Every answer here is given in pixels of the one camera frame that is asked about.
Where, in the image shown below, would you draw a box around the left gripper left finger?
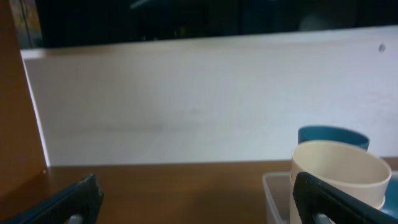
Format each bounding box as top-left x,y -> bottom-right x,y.
1,174 -> 104,224

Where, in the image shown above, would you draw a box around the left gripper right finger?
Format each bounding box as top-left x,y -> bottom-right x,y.
292,172 -> 397,224

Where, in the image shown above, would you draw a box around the blue bowl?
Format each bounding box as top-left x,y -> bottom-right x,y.
381,176 -> 398,219

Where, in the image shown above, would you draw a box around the blue cup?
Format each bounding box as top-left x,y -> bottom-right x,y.
298,125 -> 370,151

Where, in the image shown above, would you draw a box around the cream cup back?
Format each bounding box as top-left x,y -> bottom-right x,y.
290,141 -> 392,223

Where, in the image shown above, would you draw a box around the clear plastic container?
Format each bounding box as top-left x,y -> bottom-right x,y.
262,170 -> 398,224

